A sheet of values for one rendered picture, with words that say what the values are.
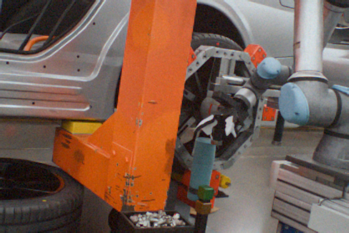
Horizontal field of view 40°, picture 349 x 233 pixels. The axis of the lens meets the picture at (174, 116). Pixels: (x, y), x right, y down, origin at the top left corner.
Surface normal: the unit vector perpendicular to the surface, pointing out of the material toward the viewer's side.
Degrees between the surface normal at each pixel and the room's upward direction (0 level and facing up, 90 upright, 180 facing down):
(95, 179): 90
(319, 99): 71
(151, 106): 90
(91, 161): 90
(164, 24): 90
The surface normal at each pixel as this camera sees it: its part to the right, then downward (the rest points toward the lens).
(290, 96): -0.97, 0.02
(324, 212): -0.79, -0.04
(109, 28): 0.57, 0.19
